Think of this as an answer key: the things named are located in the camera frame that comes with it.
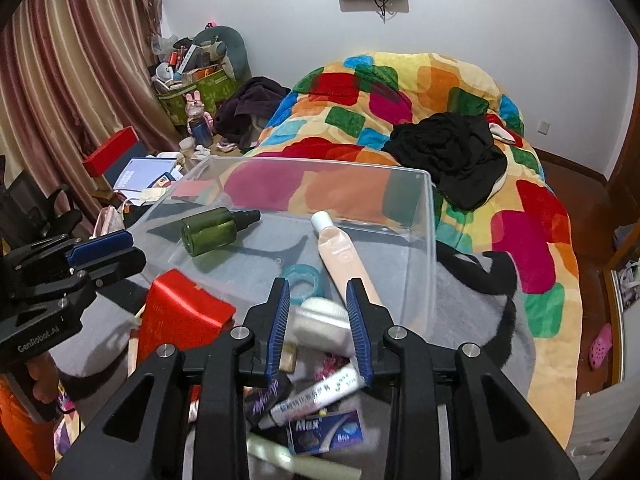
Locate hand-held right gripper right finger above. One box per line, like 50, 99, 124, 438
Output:
345, 277, 581, 480

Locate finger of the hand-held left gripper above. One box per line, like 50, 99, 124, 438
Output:
10, 230, 135, 273
10, 247, 147, 321

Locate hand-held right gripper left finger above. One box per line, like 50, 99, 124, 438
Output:
52, 276, 301, 480

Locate white gauze roll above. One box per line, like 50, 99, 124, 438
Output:
292, 296, 357, 356

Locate red patterned packet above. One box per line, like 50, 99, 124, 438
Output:
310, 352, 353, 378

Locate teal tape roll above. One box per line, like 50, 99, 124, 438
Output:
280, 263, 325, 307

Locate white printed tube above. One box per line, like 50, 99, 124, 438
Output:
257, 364, 365, 428

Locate clear plastic storage bin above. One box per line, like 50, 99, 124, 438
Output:
131, 155, 438, 346

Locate blue packet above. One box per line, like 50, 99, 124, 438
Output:
287, 409, 365, 456

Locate pale green stick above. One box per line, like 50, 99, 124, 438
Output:
246, 432, 362, 480

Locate pink bag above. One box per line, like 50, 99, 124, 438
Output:
95, 205, 126, 238

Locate blue notebook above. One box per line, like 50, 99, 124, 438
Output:
112, 157, 180, 192

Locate red gift box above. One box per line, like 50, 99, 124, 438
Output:
82, 126, 148, 183

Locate grey and black blanket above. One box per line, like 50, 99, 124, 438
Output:
47, 240, 538, 480

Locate pink bunny bottle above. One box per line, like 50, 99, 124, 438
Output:
185, 91, 215, 148

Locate green storage box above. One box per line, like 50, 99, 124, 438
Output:
156, 71, 236, 128

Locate pink striped curtain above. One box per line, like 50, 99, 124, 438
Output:
0, 0, 176, 221

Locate black clothing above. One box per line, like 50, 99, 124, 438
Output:
382, 112, 508, 211

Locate colourful patchwork quilt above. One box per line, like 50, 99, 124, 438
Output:
245, 51, 581, 396

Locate dark purple clothes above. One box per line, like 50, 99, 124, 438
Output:
214, 76, 292, 150

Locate grey plush cushion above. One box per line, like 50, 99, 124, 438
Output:
192, 25, 251, 83

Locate pink clog shoe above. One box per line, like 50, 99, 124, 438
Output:
589, 323, 613, 371

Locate white garment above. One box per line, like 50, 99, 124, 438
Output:
487, 115, 523, 146

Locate white shoes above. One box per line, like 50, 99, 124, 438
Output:
617, 260, 640, 306

